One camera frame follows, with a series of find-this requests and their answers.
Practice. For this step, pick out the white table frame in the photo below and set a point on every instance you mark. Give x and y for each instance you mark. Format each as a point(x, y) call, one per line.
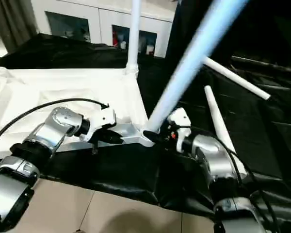
point(51, 85)

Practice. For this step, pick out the white plastic table leg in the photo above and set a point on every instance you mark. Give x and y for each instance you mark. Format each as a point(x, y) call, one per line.
point(189, 60)
point(215, 116)
point(133, 36)
point(237, 77)

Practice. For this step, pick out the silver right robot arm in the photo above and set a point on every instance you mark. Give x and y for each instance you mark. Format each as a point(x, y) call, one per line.
point(213, 155)

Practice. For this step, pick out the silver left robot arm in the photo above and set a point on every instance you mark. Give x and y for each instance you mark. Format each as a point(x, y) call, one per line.
point(60, 121)

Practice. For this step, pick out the black work mat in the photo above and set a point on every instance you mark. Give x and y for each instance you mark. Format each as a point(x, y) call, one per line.
point(111, 170)

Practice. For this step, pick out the dark metal rod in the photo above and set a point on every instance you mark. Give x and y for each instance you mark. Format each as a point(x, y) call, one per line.
point(266, 64)

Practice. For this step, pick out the white glass-door cabinet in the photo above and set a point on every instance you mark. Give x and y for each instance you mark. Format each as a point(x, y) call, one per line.
point(99, 14)

